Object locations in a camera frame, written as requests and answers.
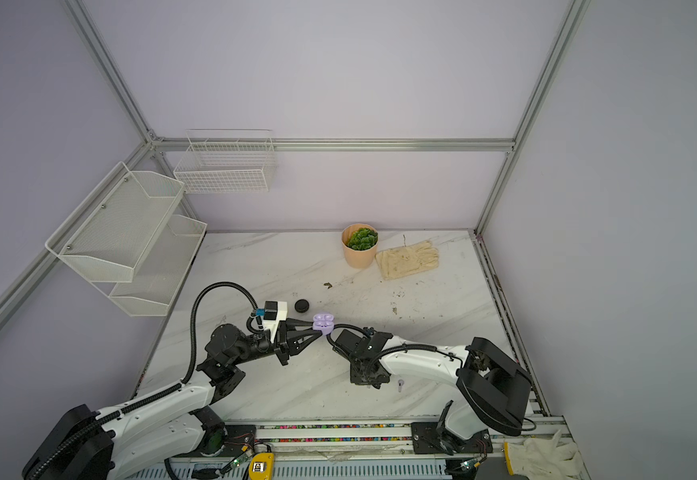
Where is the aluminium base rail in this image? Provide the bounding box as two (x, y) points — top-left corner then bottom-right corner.
(161, 416), (571, 463)

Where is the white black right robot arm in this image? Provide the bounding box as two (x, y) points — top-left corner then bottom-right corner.
(326, 324), (532, 440)

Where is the yellow tag box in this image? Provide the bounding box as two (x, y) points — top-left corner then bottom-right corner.
(248, 452), (274, 480)

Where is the white wire basket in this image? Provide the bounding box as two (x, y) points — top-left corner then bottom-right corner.
(174, 129), (278, 194)

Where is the black round charging case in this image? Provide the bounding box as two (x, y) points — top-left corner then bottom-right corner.
(294, 299), (310, 313)

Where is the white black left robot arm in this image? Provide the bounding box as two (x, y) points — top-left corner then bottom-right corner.
(22, 281), (326, 479)

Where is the orange pot with green plant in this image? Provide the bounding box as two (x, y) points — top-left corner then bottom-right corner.
(342, 224), (378, 269)

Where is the white mesh shelf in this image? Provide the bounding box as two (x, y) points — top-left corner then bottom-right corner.
(108, 215), (206, 317)
(46, 162), (186, 283)

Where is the white glove yellow cuff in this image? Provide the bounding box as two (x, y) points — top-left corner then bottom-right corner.
(503, 430), (584, 480)

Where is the white mesh lower shelf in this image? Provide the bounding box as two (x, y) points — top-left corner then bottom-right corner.
(108, 215), (206, 317)

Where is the white mesh upper shelf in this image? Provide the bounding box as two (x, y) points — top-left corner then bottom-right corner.
(46, 162), (186, 283)

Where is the purple earbud charging case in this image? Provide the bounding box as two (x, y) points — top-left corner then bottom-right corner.
(312, 312), (336, 336)

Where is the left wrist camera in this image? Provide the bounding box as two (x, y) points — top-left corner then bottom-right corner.
(254, 301), (288, 341)

